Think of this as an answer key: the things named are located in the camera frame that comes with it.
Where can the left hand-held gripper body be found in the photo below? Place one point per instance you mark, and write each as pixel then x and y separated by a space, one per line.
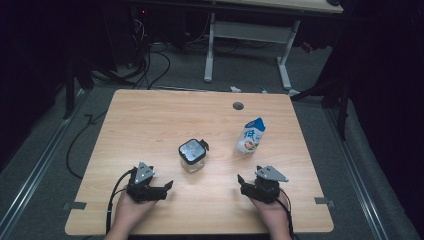
pixel 141 191

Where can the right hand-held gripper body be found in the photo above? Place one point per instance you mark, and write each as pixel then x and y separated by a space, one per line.
pixel 266 190

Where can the glass jar with black lid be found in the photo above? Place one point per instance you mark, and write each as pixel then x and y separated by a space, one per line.
pixel 192 153

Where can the white and blue milk carton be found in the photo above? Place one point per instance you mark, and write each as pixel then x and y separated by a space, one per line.
pixel 250 138

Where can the person's right hand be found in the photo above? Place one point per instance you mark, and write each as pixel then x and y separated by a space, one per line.
pixel 275 215

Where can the person's left hand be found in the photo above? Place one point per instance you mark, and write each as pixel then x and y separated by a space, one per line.
pixel 128 215

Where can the grey tape strip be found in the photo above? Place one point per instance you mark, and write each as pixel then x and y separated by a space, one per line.
pixel 75 206
pixel 324 201

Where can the round grey table grommet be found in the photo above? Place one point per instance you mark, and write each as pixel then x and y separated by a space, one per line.
pixel 238 106

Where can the small white floor object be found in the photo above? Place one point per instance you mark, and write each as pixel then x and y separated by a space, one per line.
pixel 235 89

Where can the black stand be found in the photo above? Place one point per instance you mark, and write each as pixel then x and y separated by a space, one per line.
pixel 342 110
pixel 69 90

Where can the small red object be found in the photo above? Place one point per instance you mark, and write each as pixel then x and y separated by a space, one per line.
pixel 307 47

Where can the white-framed desk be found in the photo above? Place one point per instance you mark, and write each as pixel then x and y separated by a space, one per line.
pixel 253 31

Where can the dark equipment with red light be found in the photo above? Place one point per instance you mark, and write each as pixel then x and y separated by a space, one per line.
pixel 140 30

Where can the metal floor rail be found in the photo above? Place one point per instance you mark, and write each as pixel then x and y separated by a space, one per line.
pixel 360 180
pixel 36 166

